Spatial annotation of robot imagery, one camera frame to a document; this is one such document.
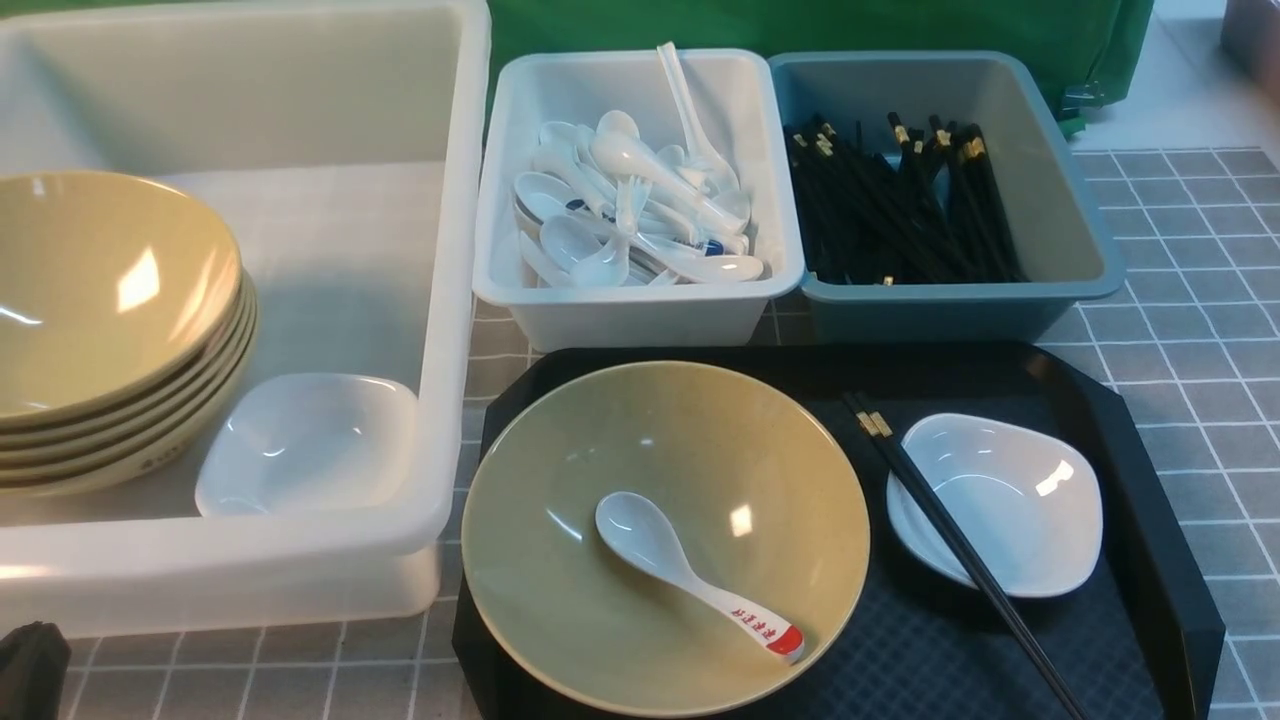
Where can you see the white spoon red handle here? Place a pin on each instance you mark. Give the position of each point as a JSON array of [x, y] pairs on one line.
[[642, 535]]

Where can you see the tan noodle bowl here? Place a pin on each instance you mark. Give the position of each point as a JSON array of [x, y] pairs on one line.
[[762, 497]]

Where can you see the white sauce dish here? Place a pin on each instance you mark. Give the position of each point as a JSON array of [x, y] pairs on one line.
[[1030, 504], [310, 442]]

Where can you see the stacked tan bowl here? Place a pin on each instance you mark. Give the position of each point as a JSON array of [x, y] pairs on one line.
[[179, 433], [139, 424], [109, 281], [139, 403]]

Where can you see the bottom stacked tan bowl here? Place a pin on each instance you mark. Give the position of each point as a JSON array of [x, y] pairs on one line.
[[179, 433]]

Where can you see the top stacked tan bowl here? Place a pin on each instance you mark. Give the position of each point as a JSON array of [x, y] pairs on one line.
[[109, 281]]

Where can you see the white spoon front of bin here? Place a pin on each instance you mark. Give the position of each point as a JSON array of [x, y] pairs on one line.
[[698, 268]]

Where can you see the white spoon centre pile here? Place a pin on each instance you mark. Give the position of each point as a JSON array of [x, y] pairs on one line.
[[623, 155]]

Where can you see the upright white spoon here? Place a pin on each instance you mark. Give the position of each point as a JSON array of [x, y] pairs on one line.
[[702, 159]]

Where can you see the white spoon bin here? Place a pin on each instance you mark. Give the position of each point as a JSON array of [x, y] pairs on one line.
[[733, 92]]

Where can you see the white sauce dish in bin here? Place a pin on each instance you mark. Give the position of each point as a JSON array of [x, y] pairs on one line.
[[310, 442]]

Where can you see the large translucent white bin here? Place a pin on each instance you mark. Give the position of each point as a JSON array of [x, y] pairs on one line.
[[341, 141]]

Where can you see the blue chopstick bin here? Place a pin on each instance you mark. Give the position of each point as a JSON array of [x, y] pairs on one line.
[[937, 198]]

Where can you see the green cloth backdrop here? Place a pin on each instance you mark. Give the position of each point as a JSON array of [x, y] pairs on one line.
[[1066, 45]]

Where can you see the black serving tray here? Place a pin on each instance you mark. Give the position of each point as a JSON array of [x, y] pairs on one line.
[[1142, 639]]

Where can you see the black object bottom left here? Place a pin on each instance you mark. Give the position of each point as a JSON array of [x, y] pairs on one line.
[[34, 661]]

